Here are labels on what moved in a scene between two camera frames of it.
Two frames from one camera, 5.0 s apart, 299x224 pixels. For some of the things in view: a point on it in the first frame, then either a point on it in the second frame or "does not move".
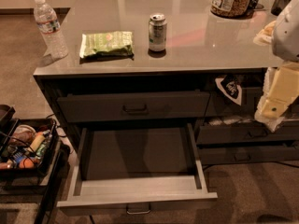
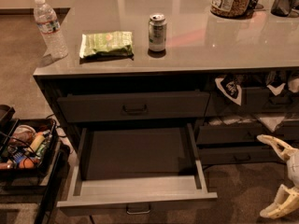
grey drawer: [213, 156] does not move
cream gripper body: [287, 36] → [293, 169]
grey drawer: [137, 170] does not move
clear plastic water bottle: [50, 29] does not move
